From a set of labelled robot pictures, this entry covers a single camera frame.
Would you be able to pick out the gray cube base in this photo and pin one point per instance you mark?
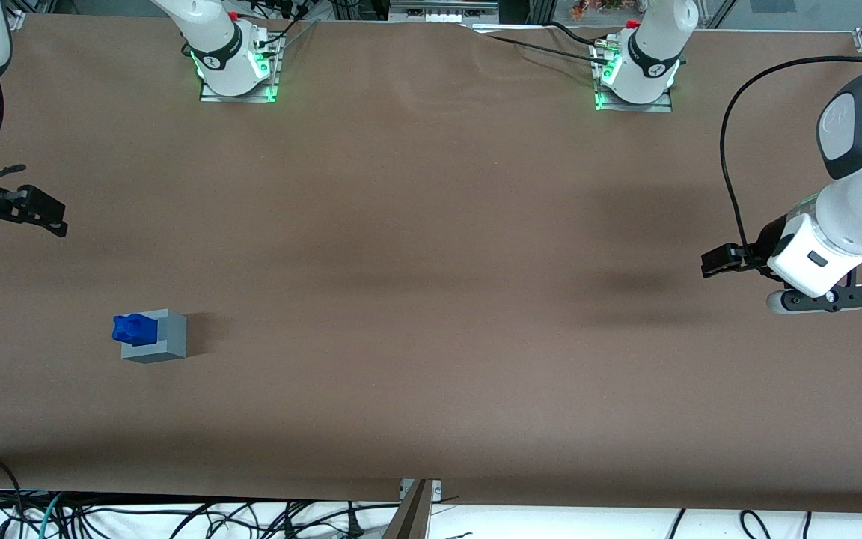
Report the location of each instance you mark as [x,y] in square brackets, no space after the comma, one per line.
[173,337]

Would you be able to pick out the brown table cover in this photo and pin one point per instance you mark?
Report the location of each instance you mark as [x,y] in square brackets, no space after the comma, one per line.
[431,299]

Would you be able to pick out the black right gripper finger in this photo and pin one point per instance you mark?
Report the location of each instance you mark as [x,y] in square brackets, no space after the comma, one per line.
[42,203]
[53,226]

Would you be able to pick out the blue plastic part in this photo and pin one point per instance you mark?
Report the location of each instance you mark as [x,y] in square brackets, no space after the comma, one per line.
[135,329]

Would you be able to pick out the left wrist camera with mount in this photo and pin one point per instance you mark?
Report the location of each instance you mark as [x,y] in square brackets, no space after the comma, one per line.
[842,298]

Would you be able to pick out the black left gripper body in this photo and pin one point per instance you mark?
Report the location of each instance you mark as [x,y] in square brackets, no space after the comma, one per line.
[768,244]

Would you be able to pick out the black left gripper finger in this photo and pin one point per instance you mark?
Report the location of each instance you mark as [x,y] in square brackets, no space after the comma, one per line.
[741,253]
[718,262]

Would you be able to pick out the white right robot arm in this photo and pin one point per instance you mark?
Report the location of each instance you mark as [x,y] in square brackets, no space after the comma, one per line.
[218,45]

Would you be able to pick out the white power strip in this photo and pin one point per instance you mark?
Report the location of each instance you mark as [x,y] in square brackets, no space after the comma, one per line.
[442,11]

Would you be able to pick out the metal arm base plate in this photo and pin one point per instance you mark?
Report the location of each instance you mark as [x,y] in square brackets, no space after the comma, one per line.
[266,90]
[659,106]

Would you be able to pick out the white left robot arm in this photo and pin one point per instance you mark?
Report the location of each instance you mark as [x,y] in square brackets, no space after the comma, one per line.
[857,217]

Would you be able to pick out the dark diagonal beam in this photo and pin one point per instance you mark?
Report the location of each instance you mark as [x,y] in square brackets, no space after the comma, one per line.
[410,516]

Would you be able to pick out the small metal edge bracket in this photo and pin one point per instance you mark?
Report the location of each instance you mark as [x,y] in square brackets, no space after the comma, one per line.
[435,488]

